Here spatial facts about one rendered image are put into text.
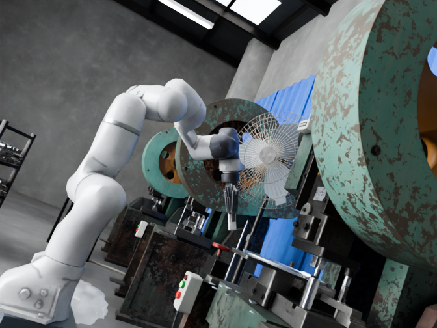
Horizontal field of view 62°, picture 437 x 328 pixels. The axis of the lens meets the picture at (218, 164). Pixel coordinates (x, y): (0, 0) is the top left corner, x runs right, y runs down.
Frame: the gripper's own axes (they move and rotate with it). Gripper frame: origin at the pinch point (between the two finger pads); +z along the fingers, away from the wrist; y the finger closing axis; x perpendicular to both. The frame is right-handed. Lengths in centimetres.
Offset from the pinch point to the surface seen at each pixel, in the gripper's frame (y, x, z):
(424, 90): 72, 27, -39
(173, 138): -272, 28, -60
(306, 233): 36.8, 12.9, 0.4
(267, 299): 37.9, -2.6, 19.4
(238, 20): -446, 183, -281
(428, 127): 72, 28, -30
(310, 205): 30.2, 18.9, -7.7
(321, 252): 42.0, 14.9, 6.0
